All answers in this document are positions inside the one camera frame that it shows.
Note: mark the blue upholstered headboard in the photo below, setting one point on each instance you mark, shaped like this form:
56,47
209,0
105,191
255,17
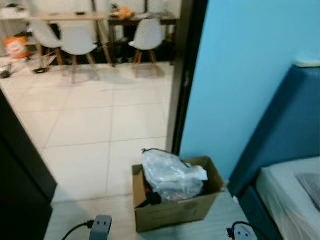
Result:
285,125

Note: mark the white remote control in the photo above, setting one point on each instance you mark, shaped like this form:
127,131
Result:
307,63

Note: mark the brown cardboard box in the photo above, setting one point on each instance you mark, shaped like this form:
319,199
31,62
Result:
175,215

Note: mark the black item in box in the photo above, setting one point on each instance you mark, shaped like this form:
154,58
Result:
151,199

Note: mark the white plastic chair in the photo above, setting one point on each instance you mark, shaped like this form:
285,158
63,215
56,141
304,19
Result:
77,41
147,35
44,34

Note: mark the orange item on desk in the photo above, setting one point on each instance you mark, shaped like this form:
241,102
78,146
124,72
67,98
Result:
125,13

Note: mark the dark wooden desk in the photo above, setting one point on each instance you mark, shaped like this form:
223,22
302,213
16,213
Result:
117,22

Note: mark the light wooden desk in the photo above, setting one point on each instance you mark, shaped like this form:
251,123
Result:
70,16

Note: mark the black cabinet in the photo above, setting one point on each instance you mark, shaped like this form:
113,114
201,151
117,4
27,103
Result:
20,190

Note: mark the orange bag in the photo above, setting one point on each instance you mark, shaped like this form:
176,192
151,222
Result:
16,47

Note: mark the white shelf unit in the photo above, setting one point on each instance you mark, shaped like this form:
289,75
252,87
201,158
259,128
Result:
12,14

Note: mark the blue bed frame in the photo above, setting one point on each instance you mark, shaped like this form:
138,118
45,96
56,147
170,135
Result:
257,215

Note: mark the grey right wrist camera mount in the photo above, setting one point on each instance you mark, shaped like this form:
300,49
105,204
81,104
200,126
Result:
244,233

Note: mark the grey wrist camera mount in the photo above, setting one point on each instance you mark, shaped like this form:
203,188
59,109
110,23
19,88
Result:
244,233
101,229

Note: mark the black door frame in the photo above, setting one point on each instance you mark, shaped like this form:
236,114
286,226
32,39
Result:
187,75

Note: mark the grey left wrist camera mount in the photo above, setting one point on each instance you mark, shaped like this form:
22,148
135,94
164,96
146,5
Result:
101,229

